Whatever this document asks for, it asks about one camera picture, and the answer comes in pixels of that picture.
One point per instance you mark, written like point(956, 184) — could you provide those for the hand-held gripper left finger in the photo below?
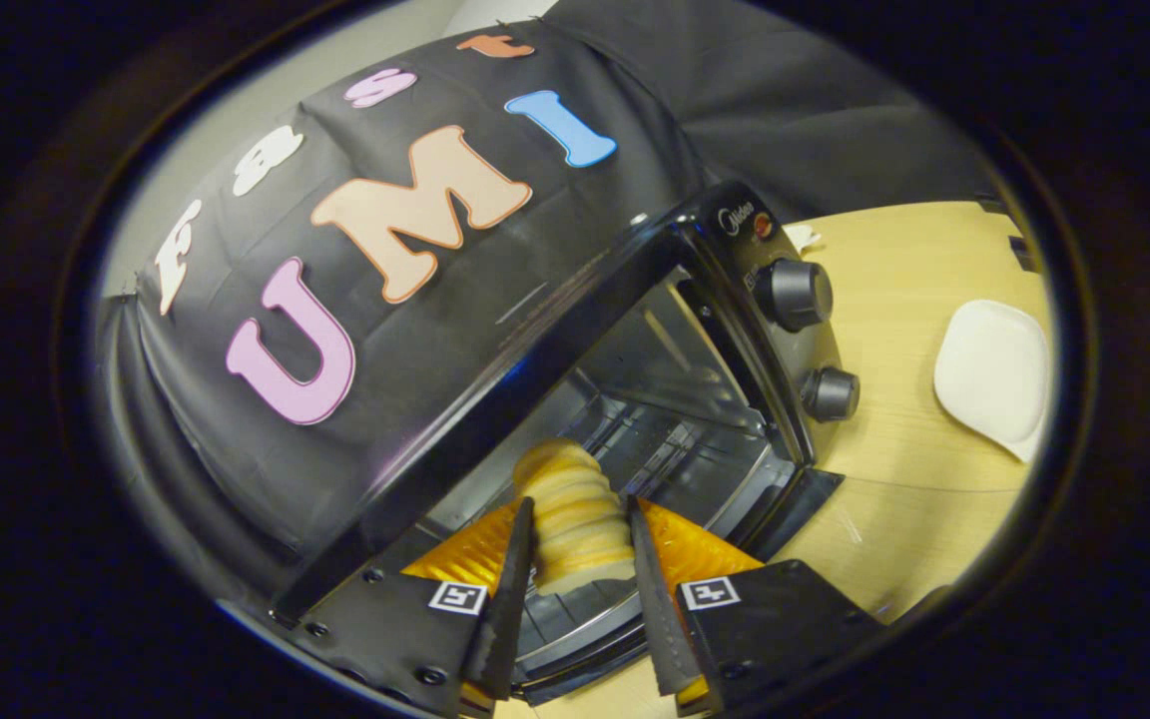
point(510, 599)

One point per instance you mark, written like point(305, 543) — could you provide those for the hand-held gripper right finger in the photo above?
point(655, 609)

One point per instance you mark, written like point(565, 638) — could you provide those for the pale ridged bread roll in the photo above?
point(575, 519)

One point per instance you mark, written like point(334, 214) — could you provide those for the black toaster oven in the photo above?
point(735, 250)

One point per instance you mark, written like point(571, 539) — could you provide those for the black backdrop cloth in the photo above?
point(236, 399)

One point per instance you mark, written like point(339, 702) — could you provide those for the white plate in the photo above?
point(994, 374)

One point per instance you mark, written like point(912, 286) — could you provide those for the black chair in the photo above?
point(1022, 250)

